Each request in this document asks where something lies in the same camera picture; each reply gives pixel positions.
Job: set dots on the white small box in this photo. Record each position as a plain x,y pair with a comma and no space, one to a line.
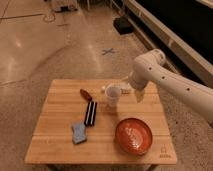
125,88

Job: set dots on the orange ceramic bowl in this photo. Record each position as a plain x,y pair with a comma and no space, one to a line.
133,136

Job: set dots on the black floor box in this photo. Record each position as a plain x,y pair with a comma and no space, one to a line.
122,25

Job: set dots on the blue sponge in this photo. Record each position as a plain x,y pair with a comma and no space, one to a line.
79,133

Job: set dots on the equipment base with cables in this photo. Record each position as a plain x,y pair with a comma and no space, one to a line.
63,5

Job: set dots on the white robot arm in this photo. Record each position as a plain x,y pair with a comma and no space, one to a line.
149,67

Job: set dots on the white plastic cup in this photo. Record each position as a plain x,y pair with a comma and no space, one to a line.
112,94

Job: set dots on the small brown oval object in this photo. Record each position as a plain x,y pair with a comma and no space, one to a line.
85,95

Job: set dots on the wooden table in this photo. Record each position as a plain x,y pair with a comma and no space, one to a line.
51,142

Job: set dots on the black and white striped block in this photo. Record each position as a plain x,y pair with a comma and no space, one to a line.
90,114

